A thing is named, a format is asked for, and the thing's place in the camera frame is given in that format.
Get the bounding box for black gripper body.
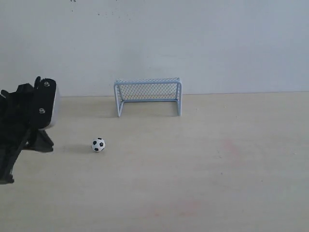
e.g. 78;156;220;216
0;83;34;185

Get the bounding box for black and white soccer ball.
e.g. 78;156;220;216
91;137;106;152

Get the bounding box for white miniature soccer goal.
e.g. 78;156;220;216
113;77;183;117

